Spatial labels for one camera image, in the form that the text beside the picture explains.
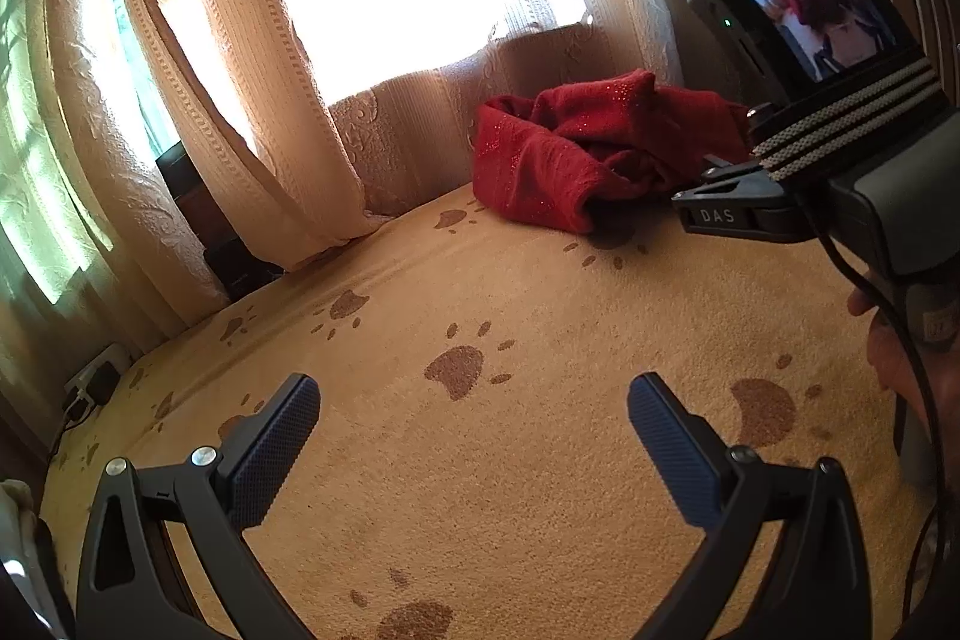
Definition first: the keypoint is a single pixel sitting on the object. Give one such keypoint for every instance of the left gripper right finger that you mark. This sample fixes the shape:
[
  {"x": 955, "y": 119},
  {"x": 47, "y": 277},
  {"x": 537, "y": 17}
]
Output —
[{"x": 816, "y": 583}]

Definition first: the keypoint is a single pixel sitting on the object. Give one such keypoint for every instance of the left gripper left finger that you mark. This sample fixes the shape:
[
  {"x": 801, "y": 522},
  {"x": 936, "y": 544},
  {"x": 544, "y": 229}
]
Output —
[{"x": 131, "y": 584}]

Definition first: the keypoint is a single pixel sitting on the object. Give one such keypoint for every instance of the red knit sweater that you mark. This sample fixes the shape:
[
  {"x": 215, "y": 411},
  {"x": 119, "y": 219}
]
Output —
[{"x": 548, "y": 161}]

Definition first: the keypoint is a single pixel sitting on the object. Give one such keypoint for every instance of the person's right hand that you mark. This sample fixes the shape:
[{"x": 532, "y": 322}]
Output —
[{"x": 885, "y": 354}]

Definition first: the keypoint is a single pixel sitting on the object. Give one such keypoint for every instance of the black power adapter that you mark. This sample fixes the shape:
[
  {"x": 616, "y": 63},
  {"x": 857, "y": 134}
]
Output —
[{"x": 102, "y": 383}]

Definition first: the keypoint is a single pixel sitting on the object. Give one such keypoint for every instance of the white power strip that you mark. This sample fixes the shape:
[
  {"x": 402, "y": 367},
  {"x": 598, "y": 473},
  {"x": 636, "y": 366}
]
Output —
[{"x": 116, "y": 353}]

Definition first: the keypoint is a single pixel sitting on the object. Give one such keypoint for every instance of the beige folded garment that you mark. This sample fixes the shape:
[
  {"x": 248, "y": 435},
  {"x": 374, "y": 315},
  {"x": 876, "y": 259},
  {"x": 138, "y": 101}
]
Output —
[{"x": 20, "y": 558}]

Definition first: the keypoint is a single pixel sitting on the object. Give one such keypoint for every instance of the black speaker box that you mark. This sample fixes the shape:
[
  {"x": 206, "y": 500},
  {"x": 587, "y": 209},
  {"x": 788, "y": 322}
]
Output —
[{"x": 236, "y": 267}]

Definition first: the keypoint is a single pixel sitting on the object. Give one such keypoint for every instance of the yellow paw print blanket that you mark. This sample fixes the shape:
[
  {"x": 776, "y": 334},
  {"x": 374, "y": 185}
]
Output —
[{"x": 474, "y": 473}]

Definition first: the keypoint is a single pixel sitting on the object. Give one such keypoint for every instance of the ribbed peach curtain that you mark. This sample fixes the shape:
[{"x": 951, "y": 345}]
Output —
[{"x": 288, "y": 189}]

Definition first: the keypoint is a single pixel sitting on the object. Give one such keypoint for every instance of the beige patterned curtain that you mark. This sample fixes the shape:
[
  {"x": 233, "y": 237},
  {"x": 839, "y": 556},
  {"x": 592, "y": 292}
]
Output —
[{"x": 94, "y": 248}]

